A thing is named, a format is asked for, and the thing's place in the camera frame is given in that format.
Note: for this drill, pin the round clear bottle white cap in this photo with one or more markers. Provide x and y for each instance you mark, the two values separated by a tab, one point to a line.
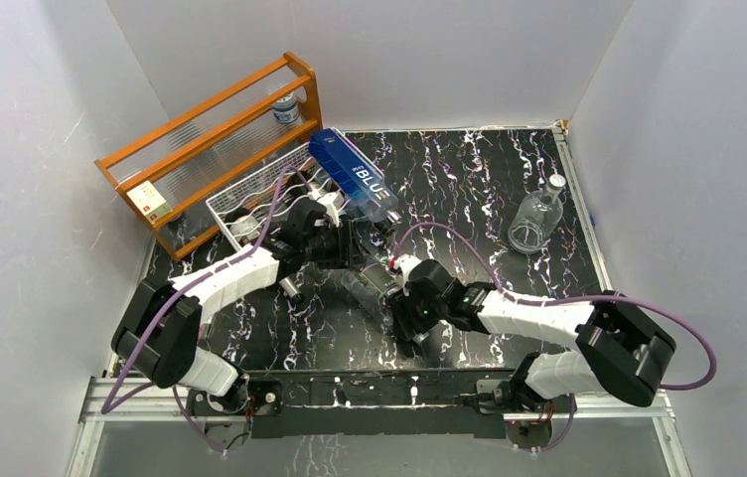
370	286

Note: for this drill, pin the large clear bottle white cap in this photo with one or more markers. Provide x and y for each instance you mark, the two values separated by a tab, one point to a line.
537	216

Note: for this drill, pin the white green small box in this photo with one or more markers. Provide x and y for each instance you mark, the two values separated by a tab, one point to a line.
149	202

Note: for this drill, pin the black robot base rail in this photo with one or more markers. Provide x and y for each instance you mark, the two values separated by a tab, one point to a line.
384	402

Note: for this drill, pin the blue white round jar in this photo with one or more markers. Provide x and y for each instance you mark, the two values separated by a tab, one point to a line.
285	109

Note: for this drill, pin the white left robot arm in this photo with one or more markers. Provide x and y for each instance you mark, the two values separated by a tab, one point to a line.
158	334

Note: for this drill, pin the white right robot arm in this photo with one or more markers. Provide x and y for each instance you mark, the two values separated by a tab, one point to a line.
610	345

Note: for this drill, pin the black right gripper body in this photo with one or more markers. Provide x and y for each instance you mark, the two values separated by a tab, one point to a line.
423	314

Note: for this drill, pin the white wire wine rack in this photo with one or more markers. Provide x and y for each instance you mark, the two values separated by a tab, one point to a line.
260	189

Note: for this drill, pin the orange wooden shelf rack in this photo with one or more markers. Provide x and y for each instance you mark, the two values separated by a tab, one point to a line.
212	144

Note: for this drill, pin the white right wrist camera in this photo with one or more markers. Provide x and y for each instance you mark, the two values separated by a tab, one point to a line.
402	265

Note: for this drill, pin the dark green tall wine bottle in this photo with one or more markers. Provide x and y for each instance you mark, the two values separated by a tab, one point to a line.
320	188

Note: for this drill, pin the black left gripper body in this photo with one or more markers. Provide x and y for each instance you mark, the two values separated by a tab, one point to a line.
332	247

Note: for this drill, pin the green wine bottle grey foil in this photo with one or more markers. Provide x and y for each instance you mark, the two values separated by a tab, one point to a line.
244	227

